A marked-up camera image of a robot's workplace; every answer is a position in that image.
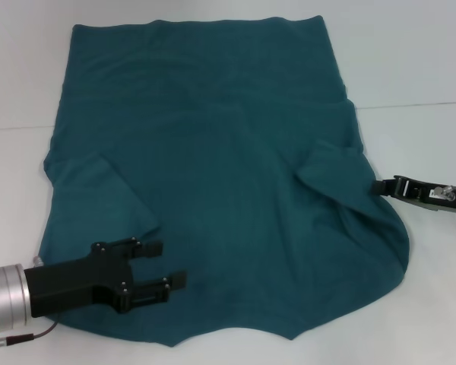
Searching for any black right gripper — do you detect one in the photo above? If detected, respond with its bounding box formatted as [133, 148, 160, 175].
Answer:
[371, 174, 456, 212]

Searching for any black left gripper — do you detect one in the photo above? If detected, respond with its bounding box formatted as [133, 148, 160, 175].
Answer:
[24, 237, 188, 319]

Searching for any teal blue t-shirt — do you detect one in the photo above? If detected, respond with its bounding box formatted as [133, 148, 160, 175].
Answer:
[36, 14, 413, 339]

